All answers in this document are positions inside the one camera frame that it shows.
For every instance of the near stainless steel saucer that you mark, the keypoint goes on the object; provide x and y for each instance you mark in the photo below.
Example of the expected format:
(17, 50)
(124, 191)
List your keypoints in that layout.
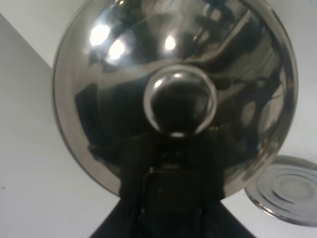
(287, 190)

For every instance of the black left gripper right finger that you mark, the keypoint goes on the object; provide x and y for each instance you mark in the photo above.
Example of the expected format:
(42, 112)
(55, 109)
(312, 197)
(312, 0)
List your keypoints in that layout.
(218, 222)

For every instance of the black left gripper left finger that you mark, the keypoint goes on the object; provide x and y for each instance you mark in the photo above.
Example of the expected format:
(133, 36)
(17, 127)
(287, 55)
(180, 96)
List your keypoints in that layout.
(123, 221)

